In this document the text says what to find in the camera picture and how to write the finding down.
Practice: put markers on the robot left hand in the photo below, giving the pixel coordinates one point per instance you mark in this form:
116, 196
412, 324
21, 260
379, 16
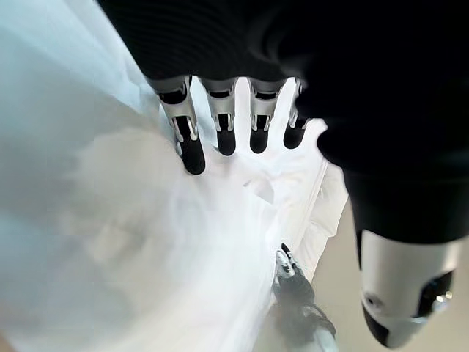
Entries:
329, 44

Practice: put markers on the white duvet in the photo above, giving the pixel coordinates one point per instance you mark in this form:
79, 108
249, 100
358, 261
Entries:
220, 227

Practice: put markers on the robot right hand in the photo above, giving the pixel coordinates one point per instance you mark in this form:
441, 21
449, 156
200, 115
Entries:
295, 289

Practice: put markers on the pale blue bed sheet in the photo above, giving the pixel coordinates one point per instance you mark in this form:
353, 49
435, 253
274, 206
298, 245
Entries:
47, 62

